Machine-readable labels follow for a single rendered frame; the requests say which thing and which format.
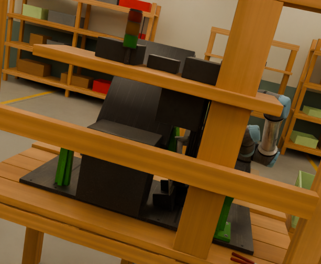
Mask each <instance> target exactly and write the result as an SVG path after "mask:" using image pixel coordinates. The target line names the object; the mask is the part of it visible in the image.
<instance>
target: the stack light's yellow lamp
mask: <svg viewBox="0 0 321 264"><path fill-rule="evenodd" d="M140 25H141V24H138V23H133V22H130V21H128V22H127V25H126V30H125V34H127V35H131V36H136V37H138V36H139V31H140Z"/></svg>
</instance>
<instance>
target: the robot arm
mask: <svg viewBox="0 0 321 264"><path fill-rule="evenodd" d="M257 92H260V93H264V94H268V95H272V96H275V97H276V98H277V100H278V101H279V102H280V103H281V104H282V105H283V110H282V113H281V116H280V117H276V116H272V115H268V114H263V116H264V118H265V123H264V129H263V135H262V142H261V143H260V144H258V141H260V128H259V126H258V125H247V128H246V131H245V134H244V137H243V140H242V144H241V147H240V150H239V154H238V157H237V161H236V164H235V167H234V169H236V170H240V171H243V172H247V173H250V164H251V161H254V162H257V163H259V164H262V165H264V166H266V167H269V168H272V167H273V166H274V164H275V162H276V160H277V158H278V156H279V154H280V152H279V151H278V148H277V146H276V142H277V138H278V134H279V129H280V124H281V121H282V120H284V119H285V118H287V117H288V115H289V112H290V108H291V100H290V98H289V97H286V96H284V95H280V94H276V93H272V92H269V91H266V90H258V91H257ZM190 132H191V131H190V130H187V129H186V130H185V134H184V137H182V138H179V139H178V141H180V142H183V146H187V142H188V139H189V135H190Z"/></svg>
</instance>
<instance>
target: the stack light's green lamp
mask: <svg viewBox="0 0 321 264"><path fill-rule="evenodd" d="M137 41H138V37H136V36H131V35H127V34H125V36H124V42H123V47H126V48H130V49H136V46H137Z"/></svg>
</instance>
